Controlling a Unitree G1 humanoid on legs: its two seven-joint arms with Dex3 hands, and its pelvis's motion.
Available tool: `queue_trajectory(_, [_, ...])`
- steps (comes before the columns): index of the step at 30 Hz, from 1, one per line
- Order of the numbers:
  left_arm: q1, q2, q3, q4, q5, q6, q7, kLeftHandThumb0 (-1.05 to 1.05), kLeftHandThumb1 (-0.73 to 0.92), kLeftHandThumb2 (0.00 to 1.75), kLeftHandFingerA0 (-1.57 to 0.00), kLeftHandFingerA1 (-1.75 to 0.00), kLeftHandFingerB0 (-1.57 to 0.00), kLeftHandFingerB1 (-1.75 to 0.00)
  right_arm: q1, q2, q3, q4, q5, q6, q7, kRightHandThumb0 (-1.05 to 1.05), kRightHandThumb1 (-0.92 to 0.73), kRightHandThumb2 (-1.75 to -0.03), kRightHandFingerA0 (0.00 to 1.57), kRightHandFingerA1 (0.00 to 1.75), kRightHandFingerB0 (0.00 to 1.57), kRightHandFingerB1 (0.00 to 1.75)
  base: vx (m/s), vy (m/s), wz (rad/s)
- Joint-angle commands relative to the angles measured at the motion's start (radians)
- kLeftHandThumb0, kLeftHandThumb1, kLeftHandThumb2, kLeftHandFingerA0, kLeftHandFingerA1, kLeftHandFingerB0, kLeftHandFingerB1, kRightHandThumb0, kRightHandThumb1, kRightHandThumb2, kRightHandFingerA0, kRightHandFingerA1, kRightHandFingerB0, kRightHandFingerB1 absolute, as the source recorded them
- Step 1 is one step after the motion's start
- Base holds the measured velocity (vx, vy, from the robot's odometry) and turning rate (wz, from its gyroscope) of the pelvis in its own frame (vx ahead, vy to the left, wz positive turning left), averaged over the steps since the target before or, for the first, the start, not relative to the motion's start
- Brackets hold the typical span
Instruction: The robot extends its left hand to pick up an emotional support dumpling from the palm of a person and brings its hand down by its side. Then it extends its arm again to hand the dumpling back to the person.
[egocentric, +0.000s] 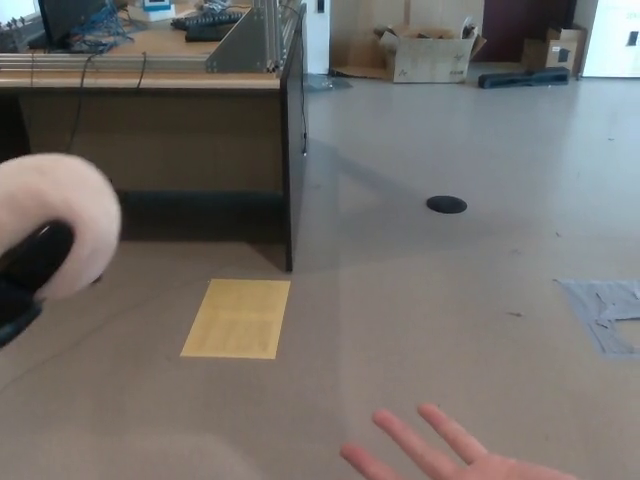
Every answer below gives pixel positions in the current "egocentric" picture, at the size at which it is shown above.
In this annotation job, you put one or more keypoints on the long black foam block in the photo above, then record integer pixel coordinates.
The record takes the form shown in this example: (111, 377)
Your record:
(520, 78)

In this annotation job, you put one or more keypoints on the plain brown cardboard box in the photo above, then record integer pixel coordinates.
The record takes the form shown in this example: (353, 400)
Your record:
(533, 56)

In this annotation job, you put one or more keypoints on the small cardboard box with label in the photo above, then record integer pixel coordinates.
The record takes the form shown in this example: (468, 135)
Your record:
(565, 50)

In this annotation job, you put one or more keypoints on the grey metal frame bracket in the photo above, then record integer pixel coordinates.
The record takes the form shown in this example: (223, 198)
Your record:
(242, 50)

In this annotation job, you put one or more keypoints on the black round floor cover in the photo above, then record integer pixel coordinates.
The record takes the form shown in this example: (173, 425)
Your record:
(446, 204)

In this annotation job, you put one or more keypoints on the black monitor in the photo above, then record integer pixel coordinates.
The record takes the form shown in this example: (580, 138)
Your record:
(65, 17)

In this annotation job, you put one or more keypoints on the yellow paper sheet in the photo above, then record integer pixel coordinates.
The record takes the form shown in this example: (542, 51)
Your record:
(235, 320)

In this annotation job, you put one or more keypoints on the white box with marker tag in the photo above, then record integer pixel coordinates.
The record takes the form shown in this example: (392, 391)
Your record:
(158, 7)

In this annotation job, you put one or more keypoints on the clear plastic bag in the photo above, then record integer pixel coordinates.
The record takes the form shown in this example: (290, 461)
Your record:
(327, 83)

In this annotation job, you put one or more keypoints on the grey tape patch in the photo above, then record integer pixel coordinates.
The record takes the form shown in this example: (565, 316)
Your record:
(582, 302)

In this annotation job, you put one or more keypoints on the large open cardboard box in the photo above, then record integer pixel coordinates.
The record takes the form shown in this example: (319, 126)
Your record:
(430, 60)

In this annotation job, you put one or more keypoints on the black keyboard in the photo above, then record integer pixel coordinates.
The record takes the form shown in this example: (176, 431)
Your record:
(207, 20)

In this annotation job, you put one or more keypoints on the wooden desk with dark sides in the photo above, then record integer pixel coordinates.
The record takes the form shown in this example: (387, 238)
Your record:
(165, 135)

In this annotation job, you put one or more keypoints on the aluminium extrusion rails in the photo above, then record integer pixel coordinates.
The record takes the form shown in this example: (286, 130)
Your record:
(100, 62)

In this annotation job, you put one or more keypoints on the pale pink plush dumpling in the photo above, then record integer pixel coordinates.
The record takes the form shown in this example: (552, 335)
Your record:
(75, 200)

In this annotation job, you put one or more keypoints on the person's bare hand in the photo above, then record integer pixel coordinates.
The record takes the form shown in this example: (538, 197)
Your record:
(500, 470)

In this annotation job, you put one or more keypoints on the flat cardboard sheet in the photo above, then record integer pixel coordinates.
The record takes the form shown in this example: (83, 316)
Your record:
(362, 62)

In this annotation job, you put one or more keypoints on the white cabinet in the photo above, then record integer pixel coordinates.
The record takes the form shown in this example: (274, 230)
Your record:
(610, 40)

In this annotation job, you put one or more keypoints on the dark red door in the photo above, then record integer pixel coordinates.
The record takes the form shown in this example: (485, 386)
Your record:
(520, 22)

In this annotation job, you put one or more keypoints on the grey metal parts stack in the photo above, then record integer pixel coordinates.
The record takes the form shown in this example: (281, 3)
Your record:
(20, 37)

